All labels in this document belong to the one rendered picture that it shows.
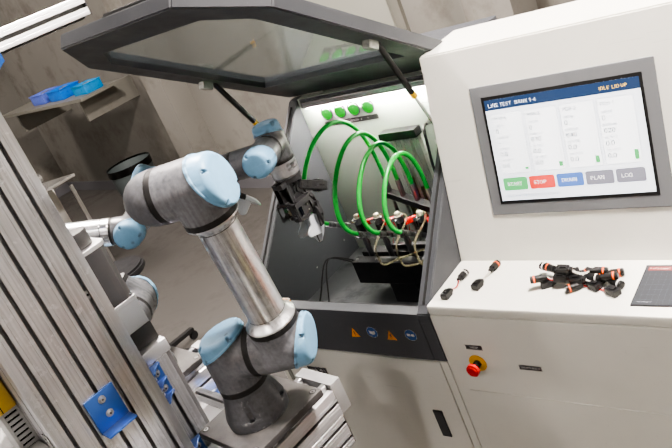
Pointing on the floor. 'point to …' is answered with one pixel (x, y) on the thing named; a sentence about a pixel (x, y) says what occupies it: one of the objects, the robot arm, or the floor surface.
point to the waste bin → (120, 174)
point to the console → (554, 238)
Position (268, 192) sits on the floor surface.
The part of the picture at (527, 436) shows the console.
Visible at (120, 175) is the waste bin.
